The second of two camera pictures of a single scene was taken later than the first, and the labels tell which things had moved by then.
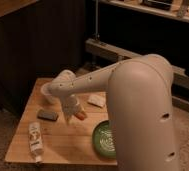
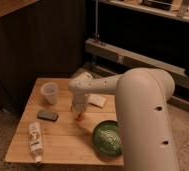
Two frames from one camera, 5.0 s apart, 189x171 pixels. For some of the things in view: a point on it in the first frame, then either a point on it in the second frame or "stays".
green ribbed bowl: x=105 y=139 stays
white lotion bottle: x=35 y=140 stays
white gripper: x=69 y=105 → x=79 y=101
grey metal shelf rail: x=185 y=78 stays
